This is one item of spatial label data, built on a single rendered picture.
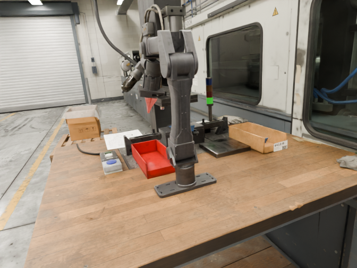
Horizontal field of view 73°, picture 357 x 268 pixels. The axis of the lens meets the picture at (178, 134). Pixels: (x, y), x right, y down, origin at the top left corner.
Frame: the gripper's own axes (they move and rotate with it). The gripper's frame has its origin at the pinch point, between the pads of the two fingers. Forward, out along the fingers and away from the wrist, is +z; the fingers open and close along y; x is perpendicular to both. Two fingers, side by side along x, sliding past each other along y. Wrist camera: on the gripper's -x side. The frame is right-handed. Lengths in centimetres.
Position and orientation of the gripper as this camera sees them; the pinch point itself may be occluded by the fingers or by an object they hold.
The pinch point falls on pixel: (148, 110)
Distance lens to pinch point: 98.4
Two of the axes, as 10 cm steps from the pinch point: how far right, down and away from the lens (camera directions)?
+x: 2.0, 4.5, -8.7
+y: -9.6, -0.6, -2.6
